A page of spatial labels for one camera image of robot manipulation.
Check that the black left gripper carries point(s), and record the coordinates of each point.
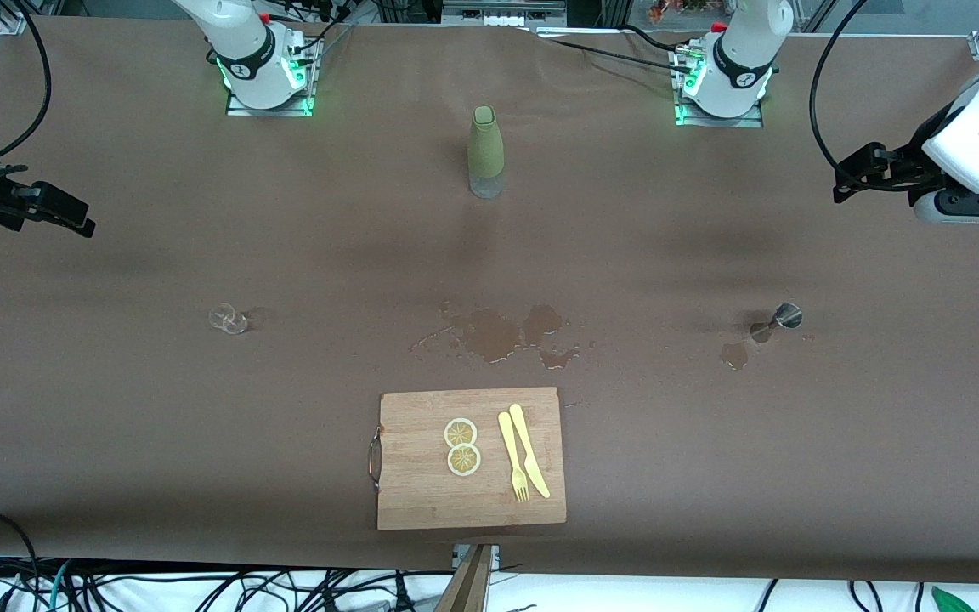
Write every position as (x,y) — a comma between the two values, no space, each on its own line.
(908,165)

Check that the steel double cone jigger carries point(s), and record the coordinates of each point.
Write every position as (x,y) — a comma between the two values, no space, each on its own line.
(789,316)

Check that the small clear glass measuring cup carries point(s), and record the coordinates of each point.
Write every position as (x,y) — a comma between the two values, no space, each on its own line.
(230,321)

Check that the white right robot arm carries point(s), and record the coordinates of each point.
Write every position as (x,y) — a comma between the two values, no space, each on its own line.
(243,42)

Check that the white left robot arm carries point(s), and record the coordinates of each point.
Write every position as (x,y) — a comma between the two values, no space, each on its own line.
(740,51)

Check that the brown paper table cover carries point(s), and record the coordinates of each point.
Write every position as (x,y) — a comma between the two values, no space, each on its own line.
(116,425)

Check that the small liquid spill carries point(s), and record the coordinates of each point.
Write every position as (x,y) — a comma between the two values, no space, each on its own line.
(734,355)

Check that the orange artificial flowers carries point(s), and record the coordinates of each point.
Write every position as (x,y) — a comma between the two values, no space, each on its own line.
(685,8)

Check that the glass bottle with green sleeve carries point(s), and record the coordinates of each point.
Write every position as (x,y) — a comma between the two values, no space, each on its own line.
(485,144)

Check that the grey power strip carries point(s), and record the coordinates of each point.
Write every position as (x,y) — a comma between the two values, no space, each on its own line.
(502,13)

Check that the yellow plastic knife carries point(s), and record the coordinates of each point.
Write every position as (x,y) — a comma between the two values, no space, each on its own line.
(525,433)

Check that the green plastic leaf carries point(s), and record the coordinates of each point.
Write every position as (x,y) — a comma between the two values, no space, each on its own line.
(953,602)

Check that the yellow plastic fork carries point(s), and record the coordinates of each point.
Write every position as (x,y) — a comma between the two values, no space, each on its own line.
(507,433)

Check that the yellow lemon slice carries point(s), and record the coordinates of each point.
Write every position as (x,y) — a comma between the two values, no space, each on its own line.
(464,460)
(461,433)

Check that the wooden cutting board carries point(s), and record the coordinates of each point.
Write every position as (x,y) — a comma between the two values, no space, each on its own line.
(421,493)

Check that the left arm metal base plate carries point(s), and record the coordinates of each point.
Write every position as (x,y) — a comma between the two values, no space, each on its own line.
(719,122)

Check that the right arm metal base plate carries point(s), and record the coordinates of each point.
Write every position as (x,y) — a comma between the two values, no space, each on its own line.
(268,111)

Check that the metal post bracket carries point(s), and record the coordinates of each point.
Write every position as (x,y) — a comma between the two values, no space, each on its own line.
(459,557)

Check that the wooden camera post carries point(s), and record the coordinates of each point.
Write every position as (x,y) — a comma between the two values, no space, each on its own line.
(468,591)

